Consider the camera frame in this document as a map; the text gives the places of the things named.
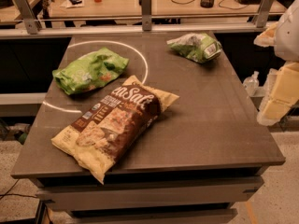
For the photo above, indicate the clear sanitizer bottle left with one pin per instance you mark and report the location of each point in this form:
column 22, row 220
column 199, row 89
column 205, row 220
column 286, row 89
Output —
column 251, row 83

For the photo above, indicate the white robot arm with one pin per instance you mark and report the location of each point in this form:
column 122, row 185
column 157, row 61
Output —
column 287, row 34

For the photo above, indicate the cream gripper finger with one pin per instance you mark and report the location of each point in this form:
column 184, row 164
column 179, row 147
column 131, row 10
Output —
column 267, row 37
column 281, row 94

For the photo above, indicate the brown sea salt chip bag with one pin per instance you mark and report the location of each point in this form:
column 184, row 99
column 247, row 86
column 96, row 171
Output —
column 98, row 138

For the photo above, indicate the metal railing frame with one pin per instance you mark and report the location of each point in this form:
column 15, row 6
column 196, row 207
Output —
column 19, row 21

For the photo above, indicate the lower grey drawer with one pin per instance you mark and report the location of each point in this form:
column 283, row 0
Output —
column 216, row 216

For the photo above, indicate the bright green chip bag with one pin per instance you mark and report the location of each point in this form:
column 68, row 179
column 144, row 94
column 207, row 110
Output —
column 90, row 72

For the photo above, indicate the grey drawer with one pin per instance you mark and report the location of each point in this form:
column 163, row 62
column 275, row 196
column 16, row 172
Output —
column 150, row 194
column 216, row 216

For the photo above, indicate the green jalapeno chip bag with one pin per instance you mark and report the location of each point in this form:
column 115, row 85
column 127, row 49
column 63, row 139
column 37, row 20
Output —
column 199, row 48

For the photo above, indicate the upper grey drawer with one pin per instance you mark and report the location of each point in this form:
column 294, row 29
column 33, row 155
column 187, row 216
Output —
column 150, row 194

